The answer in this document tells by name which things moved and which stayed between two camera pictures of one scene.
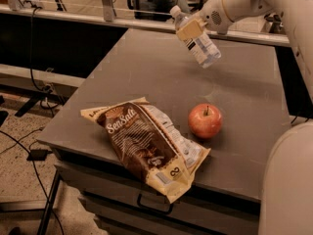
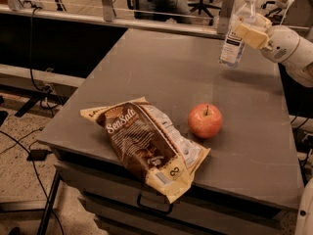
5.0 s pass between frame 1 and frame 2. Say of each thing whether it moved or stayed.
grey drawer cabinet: stayed
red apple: stayed
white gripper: moved
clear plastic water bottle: moved
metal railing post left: stayed
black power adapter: stayed
